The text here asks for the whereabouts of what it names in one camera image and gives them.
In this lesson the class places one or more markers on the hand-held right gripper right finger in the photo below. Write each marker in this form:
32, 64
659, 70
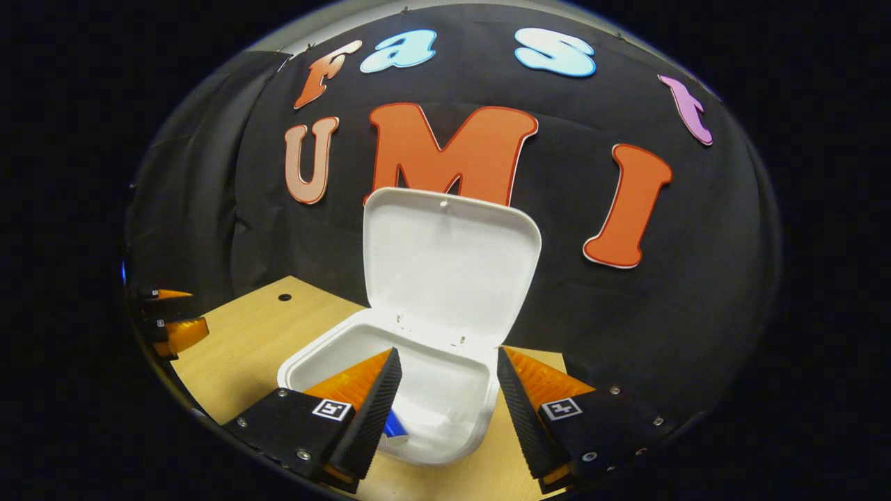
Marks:
525, 417

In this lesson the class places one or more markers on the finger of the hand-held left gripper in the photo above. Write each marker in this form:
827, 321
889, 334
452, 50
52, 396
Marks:
156, 309
184, 335

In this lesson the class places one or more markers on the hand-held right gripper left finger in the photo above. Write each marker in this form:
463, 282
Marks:
372, 417

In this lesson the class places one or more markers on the blue pop can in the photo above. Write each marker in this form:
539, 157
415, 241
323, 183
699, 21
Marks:
395, 424

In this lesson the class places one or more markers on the white desktop garbage bin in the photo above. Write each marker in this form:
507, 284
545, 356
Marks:
452, 264

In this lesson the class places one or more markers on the wooden desktop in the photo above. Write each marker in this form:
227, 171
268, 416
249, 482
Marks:
237, 348

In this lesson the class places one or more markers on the black backdrop cloth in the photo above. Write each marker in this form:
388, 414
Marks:
626, 320

